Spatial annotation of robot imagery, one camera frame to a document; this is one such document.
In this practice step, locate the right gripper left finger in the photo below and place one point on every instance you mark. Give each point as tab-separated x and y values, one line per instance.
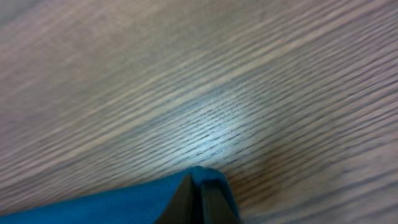
179	208

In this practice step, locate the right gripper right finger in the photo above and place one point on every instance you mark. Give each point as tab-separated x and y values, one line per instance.
216	209

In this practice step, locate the blue polo shirt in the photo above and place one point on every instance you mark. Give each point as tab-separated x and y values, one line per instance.
142	203

